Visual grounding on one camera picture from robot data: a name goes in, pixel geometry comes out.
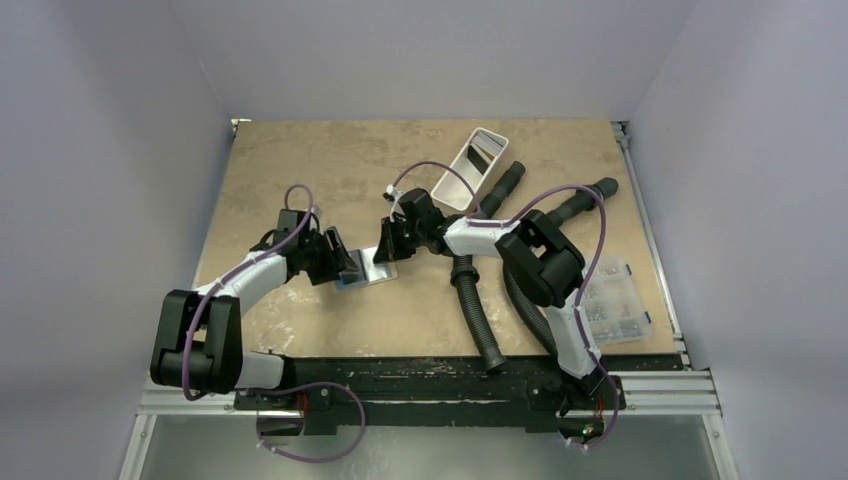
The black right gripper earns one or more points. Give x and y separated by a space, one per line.
399 232

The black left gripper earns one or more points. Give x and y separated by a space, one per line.
336 258

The beige leather card holder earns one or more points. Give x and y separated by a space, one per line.
368 271

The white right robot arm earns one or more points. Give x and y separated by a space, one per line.
545 272

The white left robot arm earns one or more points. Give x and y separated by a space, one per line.
198 346

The white plastic card bin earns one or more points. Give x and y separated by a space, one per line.
459 188

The stack of cards in bin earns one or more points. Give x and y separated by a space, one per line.
482 151

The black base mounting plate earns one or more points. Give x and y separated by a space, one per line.
527 392

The clear plastic screw organizer box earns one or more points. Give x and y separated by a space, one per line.
612 305

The aluminium frame rail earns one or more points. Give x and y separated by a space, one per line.
678 390

